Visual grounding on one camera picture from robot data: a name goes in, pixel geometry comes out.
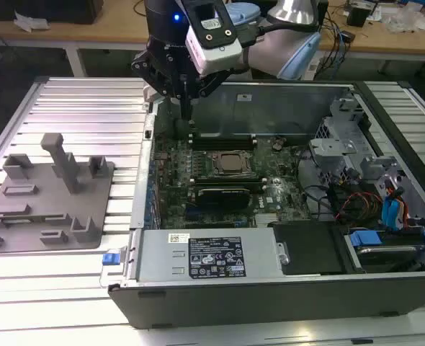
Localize black open PC case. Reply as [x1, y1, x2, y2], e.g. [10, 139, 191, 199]
[100, 77, 425, 331]

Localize grey parts rack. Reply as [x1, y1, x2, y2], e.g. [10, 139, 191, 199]
[0, 132, 116, 253]

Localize black looped cable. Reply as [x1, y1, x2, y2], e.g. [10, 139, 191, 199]
[294, 146, 331, 218]

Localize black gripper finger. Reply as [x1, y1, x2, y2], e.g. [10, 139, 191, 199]
[130, 51, 187, 120]
[186, 67, 232, 120]

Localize crumpled white paper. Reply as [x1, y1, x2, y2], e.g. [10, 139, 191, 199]
[12, 9, 50, 34]

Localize blue disk carrier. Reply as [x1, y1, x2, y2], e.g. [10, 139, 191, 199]
[348, 230, 382, 248]

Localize silver chipset heat sink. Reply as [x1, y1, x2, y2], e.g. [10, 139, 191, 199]
[254, 212, 282, 229]

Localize grey power supply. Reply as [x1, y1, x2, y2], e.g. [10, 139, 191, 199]
[135, 229, 282, 284]

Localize blue data wire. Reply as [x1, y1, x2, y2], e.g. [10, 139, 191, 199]
[380, 196, 403, 232]

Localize black camera cable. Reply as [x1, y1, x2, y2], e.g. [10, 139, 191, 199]
[240, 19, 323, 48]

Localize wooden desk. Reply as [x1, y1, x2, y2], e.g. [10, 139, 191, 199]
[0, 0, 425, 79]

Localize red and orange wires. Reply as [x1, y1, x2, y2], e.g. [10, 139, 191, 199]
[336, 192, 383, 221]

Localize black disk bay cover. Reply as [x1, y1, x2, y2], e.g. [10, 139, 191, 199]
[271, 222, 347, 275]

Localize metal socket cover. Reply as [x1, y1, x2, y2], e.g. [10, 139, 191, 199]
[211, 149, 254, 177]

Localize black graphics card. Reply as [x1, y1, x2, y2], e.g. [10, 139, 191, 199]
[195, 186, 252, 210]

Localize blue network cable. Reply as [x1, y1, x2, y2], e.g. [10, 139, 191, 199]
[336, 27, 347, 75]

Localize silver CPU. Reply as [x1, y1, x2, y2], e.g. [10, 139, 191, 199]
[220, 154, 249, 171]

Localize metal drive cage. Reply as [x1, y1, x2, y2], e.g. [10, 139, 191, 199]
[308, 96, 372, 178]

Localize grey case hinge lever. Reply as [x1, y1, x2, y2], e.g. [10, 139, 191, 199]
[143, 84, 160, 106]

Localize black hard disk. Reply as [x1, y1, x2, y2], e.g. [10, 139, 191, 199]
[354, 244, 419, 272]

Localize large black box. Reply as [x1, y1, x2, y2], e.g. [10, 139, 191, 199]
[0, 0, 104, 25]

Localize black round capacitor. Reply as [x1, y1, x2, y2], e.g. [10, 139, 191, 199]
[174, 118, 192, 141]

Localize black RAM slot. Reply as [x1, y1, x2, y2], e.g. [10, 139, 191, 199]
[192, 132, 257, 143]
[190, 174, 264, 183]
[192, 141, 257, 151]

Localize green motherboard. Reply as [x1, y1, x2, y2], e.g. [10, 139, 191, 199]
[151, 135, 313, 230]

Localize blue case latch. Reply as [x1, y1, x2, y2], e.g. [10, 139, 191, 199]
[102, 253, 122, 268]

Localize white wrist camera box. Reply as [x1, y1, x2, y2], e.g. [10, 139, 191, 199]
[184, 0, 243, 76]

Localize clear plastic bags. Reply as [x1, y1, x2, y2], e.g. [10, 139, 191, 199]
[382, 6, 425, 36]

